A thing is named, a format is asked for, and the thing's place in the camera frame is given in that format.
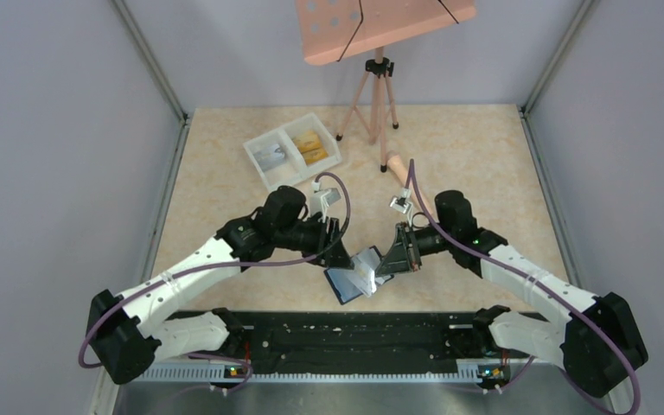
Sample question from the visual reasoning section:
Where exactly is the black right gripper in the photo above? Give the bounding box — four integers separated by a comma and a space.
375, 221, 456, 277

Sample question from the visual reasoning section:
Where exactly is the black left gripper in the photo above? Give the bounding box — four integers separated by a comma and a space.
275, 214, 354, 269

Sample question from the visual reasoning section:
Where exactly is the blue leather card holder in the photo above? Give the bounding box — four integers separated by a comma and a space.
324, 246, 394, 305

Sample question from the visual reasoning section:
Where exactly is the yellow card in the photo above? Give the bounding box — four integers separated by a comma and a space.
291, 130, 322, 153
302, 147, 329, 166

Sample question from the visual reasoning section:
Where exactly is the silver card pulled out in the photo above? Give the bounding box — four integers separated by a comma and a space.
348, 248, 380, 297

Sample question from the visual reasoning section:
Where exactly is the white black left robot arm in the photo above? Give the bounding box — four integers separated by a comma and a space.
79, 182, 354, 385

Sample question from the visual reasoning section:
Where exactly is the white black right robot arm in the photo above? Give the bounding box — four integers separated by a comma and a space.
375, 189, 648, 398

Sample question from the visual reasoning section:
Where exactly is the yellow card in tray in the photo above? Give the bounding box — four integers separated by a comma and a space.
291, 130, 322, 153

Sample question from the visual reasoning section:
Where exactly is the silver card in tray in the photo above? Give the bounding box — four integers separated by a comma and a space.
252, 143, 286, 172

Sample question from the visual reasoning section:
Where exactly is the pink cylindrical tube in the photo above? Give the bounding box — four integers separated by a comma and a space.
386, 150, 436, 217

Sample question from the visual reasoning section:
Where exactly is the white two-compartment plastic tray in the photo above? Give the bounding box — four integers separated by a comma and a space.
243, 112, 342, 192

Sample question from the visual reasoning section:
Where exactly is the pink tripod music stand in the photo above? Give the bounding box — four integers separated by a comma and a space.
294, 0, 476, 173

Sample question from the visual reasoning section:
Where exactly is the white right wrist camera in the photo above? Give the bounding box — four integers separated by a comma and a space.
389, 188, 414, 226

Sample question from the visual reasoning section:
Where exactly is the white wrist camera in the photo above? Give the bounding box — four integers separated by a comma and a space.
308, 182, 342, 222
389, 188, 414, 226

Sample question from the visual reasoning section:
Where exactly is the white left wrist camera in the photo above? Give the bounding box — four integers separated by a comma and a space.
308, 182, 342, 222

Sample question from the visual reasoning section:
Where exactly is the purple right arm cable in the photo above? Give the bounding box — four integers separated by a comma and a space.
405, 159, 642, 415

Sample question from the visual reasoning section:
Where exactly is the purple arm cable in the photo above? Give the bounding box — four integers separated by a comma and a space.
78, 171, 353, 396
405, 159, 642, 415

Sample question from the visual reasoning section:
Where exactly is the aluminium frame rail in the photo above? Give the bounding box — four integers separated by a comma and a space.
87, 356, 642, 414

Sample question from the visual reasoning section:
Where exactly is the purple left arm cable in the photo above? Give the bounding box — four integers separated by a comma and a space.
78, 171, 353, 396

